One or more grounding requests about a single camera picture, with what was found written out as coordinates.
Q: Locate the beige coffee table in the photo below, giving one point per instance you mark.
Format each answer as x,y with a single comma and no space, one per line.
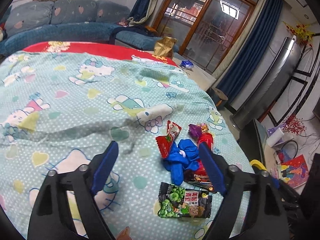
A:
203,79

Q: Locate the blue curtain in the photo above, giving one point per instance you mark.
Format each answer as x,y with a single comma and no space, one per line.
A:
139,12
245,54

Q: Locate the left blue curtain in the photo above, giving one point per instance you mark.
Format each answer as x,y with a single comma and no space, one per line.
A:
139,12

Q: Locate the Hello Kitty patterned blanket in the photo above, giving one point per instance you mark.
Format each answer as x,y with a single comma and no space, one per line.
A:
59,110

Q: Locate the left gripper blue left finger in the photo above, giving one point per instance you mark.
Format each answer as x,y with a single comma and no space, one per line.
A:
101,167

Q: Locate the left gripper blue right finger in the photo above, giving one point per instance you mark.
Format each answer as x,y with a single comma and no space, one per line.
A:
217,177

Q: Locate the gold paper bag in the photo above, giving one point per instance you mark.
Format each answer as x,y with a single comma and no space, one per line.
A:
165,47

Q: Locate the person left hand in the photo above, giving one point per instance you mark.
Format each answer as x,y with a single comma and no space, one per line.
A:
124,234

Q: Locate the colourful picture book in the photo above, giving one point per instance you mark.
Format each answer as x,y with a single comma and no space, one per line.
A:
294,172

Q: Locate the silver tower air conditioner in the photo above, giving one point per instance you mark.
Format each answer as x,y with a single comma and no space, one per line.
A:
271,84

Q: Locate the yellow artificial flowers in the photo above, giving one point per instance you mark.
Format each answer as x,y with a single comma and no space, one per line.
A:
302,33

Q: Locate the tv cabinet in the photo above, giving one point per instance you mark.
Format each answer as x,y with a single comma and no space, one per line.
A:
252,140

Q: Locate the red snack wrapper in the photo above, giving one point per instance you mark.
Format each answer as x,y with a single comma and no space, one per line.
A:
165,142

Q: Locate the dark blue storage box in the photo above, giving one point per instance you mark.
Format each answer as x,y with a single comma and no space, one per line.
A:
218,97

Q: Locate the green pea snack packet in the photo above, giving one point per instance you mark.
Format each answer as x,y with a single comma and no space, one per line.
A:
178,202

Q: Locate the red cylindrical snack tube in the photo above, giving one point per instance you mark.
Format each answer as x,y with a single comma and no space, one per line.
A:
204,144

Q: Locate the red blanket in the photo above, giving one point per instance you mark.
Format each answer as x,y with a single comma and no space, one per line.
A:
99,49

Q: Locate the wooden glass sliding door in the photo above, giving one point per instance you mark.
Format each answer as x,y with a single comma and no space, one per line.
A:
205,30

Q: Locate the right blue curtain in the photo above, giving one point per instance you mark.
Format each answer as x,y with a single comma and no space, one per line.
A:
245,54

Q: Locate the blue foil wrapper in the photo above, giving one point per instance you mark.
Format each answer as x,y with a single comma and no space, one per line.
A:
186,64

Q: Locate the blue corner sofa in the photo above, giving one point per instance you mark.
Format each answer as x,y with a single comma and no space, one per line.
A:
71,20

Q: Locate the purple gold candy wrapper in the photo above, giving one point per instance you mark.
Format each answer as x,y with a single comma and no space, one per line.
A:
195,131

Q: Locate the white paper roll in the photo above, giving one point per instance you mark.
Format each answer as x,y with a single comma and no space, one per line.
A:
275,137

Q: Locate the blue plastic bag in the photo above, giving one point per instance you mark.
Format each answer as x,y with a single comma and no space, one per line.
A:
183,156

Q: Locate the yellow black trash bin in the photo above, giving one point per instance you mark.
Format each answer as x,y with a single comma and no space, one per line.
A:
257,166

